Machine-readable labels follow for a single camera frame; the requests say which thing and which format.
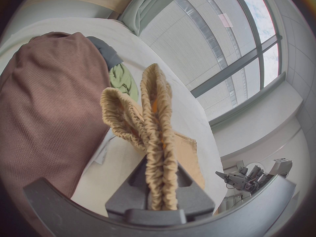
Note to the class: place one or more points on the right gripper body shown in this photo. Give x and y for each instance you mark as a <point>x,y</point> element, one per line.
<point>237,181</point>

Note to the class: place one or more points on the white garment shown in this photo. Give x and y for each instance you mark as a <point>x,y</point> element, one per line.
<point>103,149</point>

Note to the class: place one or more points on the black garment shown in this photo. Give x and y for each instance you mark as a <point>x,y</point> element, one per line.
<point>108,53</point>

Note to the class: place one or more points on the bed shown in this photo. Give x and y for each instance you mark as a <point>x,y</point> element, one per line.
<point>185,107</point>

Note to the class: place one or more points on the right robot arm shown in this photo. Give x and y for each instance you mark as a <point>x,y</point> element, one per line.
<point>281,167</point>

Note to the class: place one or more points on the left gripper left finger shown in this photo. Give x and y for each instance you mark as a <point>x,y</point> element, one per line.
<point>130,189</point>

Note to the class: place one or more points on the brown shorts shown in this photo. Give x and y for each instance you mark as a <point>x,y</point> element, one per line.
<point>49,107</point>

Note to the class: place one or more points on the green garment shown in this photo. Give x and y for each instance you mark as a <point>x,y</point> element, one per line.
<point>123,83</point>

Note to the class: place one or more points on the window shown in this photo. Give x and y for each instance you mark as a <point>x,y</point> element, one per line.
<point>209,58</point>

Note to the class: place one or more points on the mustard yellow shorts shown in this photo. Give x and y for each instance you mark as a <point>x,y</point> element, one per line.
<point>158,132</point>

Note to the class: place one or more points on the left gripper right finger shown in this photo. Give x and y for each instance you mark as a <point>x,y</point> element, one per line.
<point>192,194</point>

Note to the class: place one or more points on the blue-green curtain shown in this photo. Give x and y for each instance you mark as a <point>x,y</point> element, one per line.
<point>138,13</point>

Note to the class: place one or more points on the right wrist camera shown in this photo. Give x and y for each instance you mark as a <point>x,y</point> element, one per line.
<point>243,170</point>

